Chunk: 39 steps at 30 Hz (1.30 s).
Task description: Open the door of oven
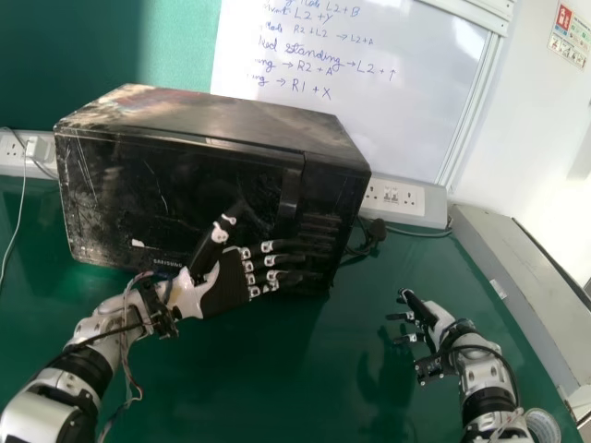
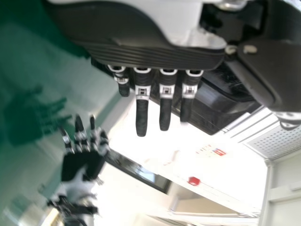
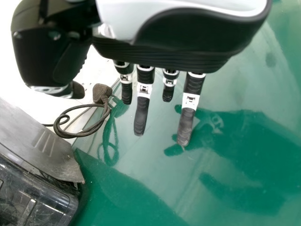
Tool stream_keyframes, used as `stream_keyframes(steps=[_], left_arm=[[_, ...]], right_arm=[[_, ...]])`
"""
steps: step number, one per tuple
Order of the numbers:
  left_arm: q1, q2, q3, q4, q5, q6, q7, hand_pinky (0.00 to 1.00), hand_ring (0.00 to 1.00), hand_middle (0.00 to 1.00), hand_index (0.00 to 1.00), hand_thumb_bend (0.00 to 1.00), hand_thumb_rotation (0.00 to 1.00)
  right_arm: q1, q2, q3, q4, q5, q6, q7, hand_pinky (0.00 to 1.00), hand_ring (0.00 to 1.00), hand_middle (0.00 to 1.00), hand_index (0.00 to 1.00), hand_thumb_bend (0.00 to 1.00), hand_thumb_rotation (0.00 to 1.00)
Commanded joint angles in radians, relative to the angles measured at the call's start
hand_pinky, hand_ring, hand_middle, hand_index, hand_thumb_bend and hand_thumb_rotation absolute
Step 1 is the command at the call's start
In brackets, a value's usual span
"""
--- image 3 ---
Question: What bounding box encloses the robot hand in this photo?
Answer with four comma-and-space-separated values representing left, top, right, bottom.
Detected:
11, 0, 274, 148

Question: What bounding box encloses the black power cable with plug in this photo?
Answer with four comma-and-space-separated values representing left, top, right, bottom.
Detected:
41, 83, 116, 138

